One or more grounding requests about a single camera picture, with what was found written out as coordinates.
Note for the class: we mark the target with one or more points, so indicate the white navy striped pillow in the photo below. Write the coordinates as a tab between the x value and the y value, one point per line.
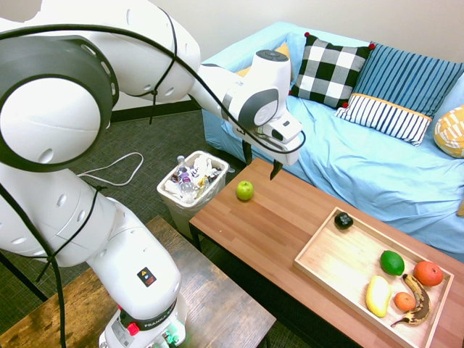
384	117

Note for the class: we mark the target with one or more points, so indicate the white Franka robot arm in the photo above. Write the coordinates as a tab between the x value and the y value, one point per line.
47	119

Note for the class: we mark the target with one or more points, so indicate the light blue sofa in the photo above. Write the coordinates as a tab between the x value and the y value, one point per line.
362	163

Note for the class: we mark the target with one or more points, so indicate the clear plastic bottle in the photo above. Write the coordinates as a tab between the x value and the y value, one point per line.
186	185

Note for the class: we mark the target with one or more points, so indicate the yellow mango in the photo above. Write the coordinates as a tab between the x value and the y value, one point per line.
378	296

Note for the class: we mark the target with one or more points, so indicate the black toy fruit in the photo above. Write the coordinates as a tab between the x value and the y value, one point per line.
343	221

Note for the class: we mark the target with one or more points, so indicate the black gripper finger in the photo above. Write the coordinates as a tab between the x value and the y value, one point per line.
276	169
247	152

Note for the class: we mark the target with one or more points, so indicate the tan object beside sofa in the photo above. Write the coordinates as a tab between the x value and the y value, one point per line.
460	208

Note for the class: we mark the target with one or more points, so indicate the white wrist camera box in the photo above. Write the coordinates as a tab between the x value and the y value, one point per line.
286	127

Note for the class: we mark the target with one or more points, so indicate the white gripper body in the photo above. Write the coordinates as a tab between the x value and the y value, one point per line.
290	154

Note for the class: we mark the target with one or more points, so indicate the red orange round fruit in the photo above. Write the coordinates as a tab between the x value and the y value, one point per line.
428	274

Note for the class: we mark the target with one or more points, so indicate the plain yellow pillow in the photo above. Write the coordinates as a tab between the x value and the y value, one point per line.
283	50

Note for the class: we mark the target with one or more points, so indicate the spotted brown banana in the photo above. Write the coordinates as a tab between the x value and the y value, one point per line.
422	299

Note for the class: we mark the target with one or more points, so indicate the black white checkered pillow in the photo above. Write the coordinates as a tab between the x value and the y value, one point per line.
328	70

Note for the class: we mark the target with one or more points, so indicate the small orange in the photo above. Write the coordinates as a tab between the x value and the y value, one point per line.
405	301

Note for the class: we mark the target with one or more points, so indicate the blue striped pillow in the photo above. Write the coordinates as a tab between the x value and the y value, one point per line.
409	78

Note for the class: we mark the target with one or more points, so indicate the wooden coffee table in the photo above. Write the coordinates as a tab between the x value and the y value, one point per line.
272	224

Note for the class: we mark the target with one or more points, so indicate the green apple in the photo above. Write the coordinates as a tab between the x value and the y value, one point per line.
244	190

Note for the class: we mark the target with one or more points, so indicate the yellow white patterned pillow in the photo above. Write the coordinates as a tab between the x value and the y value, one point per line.
451	132

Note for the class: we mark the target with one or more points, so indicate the rustic wooden robot table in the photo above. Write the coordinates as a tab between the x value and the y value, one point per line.
217	290

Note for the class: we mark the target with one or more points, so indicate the white trash bin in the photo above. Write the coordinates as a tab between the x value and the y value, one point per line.
174	203

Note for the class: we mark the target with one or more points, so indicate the green lime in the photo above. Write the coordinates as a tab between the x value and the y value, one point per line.
392	262

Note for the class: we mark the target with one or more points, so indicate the light bamboo tray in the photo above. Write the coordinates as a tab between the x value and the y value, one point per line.
337	261

